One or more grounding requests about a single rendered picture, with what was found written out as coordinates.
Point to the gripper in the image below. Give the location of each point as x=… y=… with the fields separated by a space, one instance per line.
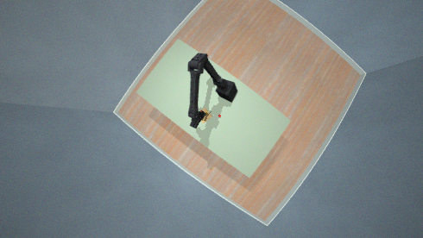
x=202 y=114

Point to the tan mat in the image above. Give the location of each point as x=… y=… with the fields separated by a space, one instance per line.
x=207 y=116

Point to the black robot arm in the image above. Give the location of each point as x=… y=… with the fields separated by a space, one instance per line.
x=195 y=63

